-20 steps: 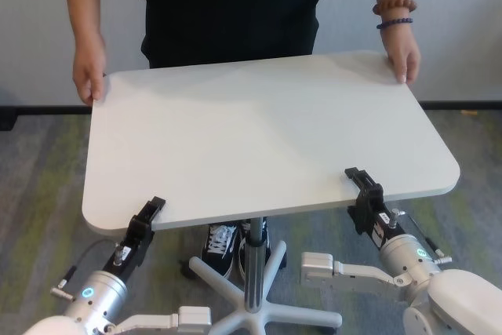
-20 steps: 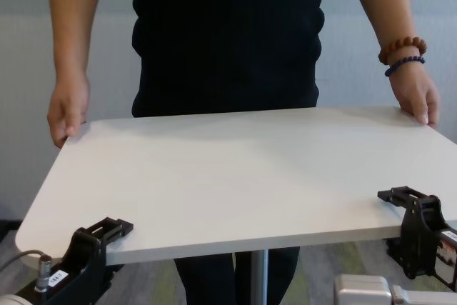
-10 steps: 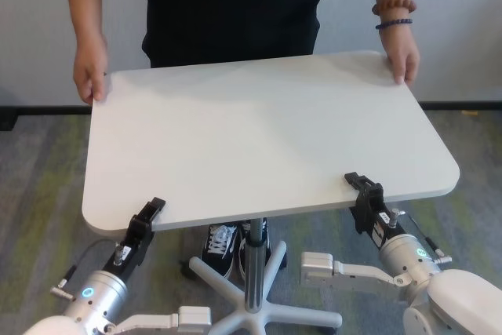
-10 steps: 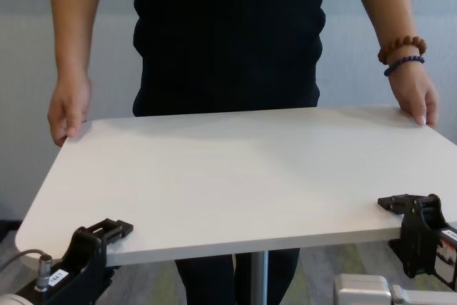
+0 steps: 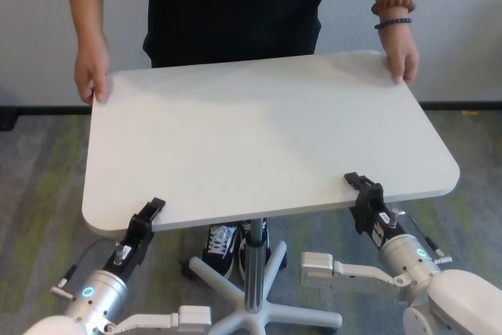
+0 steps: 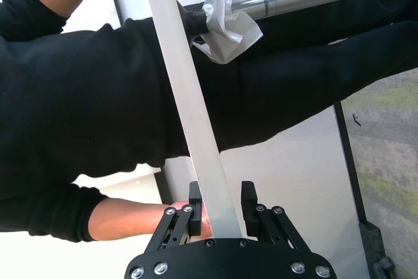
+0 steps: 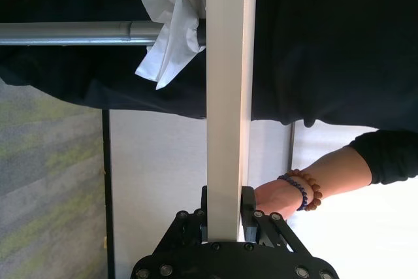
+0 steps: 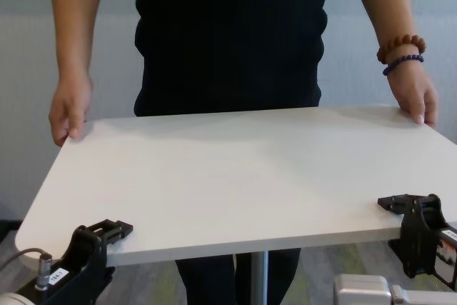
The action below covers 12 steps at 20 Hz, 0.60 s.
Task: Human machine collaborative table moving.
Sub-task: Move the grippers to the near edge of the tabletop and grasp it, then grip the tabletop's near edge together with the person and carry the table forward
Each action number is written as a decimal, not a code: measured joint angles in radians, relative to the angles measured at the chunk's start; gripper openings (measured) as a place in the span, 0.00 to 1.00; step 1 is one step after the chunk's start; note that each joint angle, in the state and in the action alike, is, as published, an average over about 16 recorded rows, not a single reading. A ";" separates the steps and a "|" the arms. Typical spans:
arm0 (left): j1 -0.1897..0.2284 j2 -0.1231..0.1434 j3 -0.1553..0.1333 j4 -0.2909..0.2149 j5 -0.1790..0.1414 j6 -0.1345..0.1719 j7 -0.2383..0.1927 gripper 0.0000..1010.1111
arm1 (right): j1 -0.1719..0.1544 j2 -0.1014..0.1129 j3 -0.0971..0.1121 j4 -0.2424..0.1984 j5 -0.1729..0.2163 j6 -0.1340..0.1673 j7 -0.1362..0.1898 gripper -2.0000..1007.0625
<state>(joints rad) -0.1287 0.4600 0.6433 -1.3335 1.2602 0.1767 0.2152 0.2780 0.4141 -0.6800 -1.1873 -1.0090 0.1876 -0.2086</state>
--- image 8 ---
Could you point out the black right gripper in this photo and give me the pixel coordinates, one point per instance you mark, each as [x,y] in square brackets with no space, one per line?
[421,240]

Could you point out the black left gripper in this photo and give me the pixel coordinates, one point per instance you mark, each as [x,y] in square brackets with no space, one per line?
[85,269]

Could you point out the white rolling pedestal table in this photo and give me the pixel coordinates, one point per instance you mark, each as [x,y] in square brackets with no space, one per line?
[228,176]

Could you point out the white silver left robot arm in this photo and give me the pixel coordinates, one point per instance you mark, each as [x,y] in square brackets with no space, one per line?
[9,300]

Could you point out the person's right forearm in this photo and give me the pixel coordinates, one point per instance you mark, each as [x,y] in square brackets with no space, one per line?
[75,19]

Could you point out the person's left forearm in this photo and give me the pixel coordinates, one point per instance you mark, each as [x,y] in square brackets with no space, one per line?
[382,5]

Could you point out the person's right hand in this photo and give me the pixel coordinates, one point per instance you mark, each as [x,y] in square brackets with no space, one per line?
[71,105]

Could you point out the person's left hand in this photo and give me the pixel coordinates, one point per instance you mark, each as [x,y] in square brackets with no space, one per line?
[414,94]

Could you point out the black trousers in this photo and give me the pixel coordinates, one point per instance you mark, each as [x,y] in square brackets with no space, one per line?
[207,280]

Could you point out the black shirt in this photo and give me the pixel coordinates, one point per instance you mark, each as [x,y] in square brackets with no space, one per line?
[232,33]

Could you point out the black wall baseboard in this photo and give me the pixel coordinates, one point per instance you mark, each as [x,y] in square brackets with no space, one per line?
[7,223]

